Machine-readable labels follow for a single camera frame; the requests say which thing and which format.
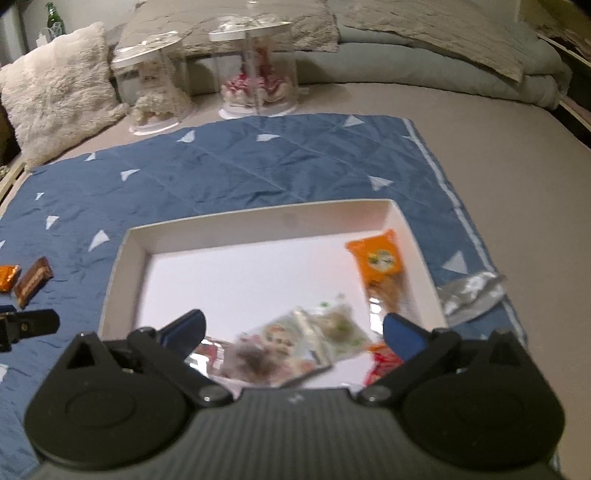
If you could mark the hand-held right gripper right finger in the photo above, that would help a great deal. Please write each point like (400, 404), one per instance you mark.
(406, 337)

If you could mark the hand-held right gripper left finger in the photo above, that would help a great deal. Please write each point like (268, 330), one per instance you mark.
(184, 333)

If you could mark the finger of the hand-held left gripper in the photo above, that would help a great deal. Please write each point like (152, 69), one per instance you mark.
(34, 323)
(5, 308)

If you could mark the red snack packet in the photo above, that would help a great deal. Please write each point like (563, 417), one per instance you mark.
(382, 365)

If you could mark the white and green snack packet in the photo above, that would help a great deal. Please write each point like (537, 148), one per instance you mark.
(339, 327)

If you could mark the orange snack packet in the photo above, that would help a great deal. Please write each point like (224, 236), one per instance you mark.
(379, 270)
(8, 278)

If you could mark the white cardboard box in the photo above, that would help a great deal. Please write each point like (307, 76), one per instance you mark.
(231, 277)

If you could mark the white and pink snack packet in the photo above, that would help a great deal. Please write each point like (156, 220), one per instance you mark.
(277, 350)

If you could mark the brown chocolate bar packet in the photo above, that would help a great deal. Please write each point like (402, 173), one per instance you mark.
(33, 281)

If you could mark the silver foil wrapper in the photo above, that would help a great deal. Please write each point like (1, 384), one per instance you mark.
(471, 293)

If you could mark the blue triangle-print blanket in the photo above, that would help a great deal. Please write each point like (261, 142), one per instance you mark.
(221, 161)

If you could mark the fluffy cream pillow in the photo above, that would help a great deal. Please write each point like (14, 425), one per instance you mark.
(60, 92)

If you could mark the clear jar with white doll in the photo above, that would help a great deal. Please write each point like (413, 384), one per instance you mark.
(152, 87)

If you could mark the grey comforter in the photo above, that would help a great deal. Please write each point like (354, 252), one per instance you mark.
(443, 69)

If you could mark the clear jar with red doll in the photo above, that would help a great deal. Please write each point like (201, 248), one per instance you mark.
(256, 69)

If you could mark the green glass bottle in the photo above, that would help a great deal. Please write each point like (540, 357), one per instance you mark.
(51, 16)

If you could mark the beige textured duvet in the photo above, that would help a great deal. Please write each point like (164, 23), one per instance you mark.
(392, 27)

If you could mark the wooden bed frame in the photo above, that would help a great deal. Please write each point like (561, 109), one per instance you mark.
(10, 182)

